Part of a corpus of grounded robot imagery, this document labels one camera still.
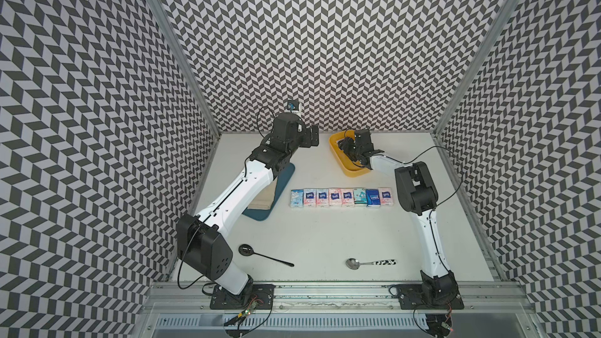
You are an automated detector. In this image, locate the mint green tissue pack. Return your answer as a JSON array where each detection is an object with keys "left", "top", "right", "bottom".
[{"left": 353, "top": 188, "right": 367, "bottom": 206}]

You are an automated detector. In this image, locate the dark blue Tempo tissue pack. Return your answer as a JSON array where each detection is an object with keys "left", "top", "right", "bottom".
[{"left": 366, "top": 189, "right": 381, "bottom": 208}]

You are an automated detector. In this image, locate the light blue cartoon tissue pack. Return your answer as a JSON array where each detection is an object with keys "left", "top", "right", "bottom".
[{"left": 290, "top": 189, "right": 305, "bottom": 208}]

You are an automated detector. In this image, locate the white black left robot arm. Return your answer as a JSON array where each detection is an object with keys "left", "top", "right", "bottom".
[{"left": 176, "top": 112, "right": 319, "bottom": 297}]

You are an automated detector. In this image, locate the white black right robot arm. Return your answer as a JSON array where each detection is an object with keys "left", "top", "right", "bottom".
[{"left": 336, "top": 129, "right": 459, "bottom": 307}]

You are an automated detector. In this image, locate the yellow plastic storage box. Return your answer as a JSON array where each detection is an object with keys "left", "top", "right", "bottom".
[{"left": 329, "top": 130, "right": 369, "bottom": 178}]

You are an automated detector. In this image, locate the teal plastic tray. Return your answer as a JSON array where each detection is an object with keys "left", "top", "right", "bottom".
[{"left": 243, "top": 164, "right": 296, "bottom": 222}]

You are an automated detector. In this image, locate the beige linen cloth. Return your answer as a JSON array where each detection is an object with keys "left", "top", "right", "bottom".
[{"left": 247, "top": 181, "right": 277, "bottom": 211}]

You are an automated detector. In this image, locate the black plastic spoon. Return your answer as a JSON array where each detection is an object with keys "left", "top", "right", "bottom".
[{"left": 238, "top": 244, "right": 295, "bottom": 268}]

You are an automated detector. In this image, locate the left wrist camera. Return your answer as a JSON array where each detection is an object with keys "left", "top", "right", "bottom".
[{"left": 285, "top": 100, "right": 301, "bottom": 114}]

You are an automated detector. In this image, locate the metal spoon patterned handle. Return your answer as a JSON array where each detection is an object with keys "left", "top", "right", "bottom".
[{"left": 345, "top": 258, "right": 397, "bottom": 270}]

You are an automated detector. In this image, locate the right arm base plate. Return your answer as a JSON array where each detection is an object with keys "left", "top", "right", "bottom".
[{"left": 392, "top": 283, "right": 465, "bottom": 311}]

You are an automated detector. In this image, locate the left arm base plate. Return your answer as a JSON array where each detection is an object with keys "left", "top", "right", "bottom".
[{"left": 210, "top": 283, "right": 275, "bottom": 311}]

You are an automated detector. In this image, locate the aluminium front rail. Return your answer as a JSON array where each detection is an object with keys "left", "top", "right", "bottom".
[{"left": 141, "top": 281, "right": 535, "bottom": 314}]

